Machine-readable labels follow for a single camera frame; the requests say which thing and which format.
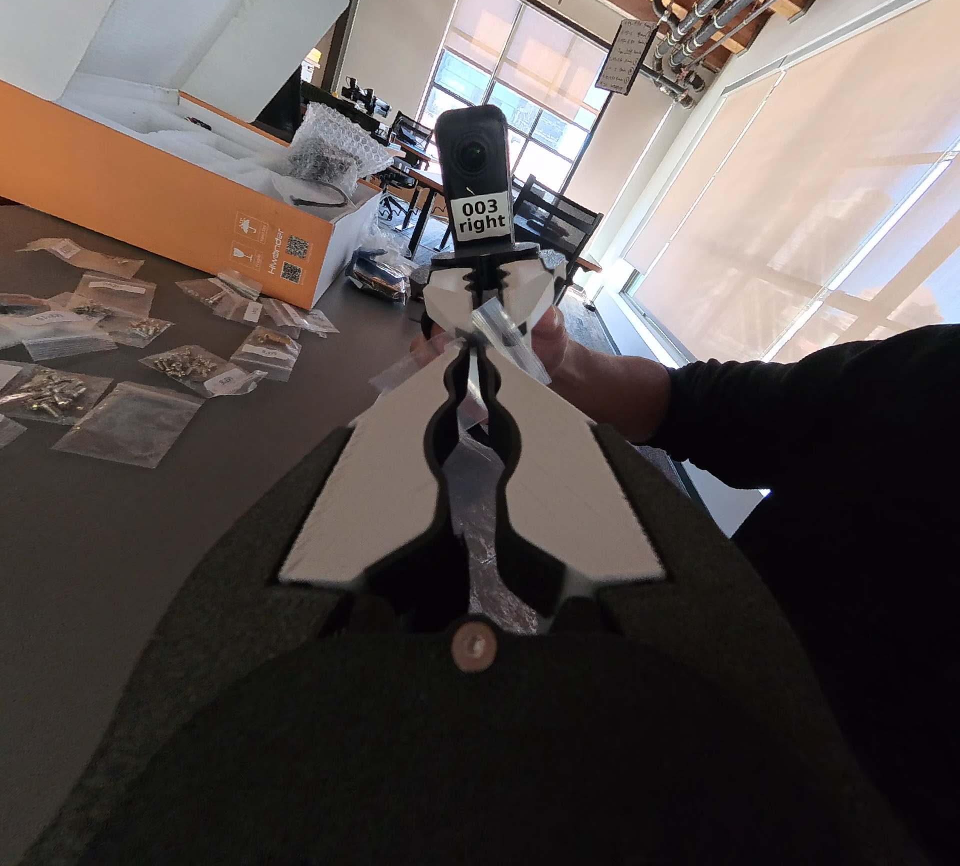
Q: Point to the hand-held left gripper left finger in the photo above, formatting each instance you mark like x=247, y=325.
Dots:
x=375, y=498

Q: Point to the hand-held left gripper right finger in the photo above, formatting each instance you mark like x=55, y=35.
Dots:
x=577, y=498

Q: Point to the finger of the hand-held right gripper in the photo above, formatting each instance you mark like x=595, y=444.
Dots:
x=450, y=300
x=529, y=296

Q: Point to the small clear nut bag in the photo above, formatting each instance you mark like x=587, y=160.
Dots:
x=499, y=326

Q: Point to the large clear plastic bag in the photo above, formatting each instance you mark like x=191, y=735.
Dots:
x=480, y=566

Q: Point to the dark grey desk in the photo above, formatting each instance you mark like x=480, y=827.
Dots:
x=225, y=506

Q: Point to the person's right hand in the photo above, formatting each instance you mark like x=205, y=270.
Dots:
x=562, y=356

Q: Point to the dark foil bag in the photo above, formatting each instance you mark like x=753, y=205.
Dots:
x=379, y=277

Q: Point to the black mesh office chair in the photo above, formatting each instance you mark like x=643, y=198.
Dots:
x=559, y=221

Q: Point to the large paned window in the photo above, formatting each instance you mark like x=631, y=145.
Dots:
x=480, y=78

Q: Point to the bubble wrap bundle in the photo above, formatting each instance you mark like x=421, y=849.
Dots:
x=330, y=138

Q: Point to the hanging black sign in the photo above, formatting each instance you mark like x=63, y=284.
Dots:
x=622, y=56

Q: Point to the pile of small screw bags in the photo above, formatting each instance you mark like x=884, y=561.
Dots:
x=135, y=423

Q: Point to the large beige roller blind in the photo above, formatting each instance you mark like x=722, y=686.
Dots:
x=825, y=206

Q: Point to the orange white cardboard box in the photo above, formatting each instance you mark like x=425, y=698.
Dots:
x=150, y=206

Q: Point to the person's black sweater torso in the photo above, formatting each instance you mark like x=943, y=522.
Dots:
x=862, y=656

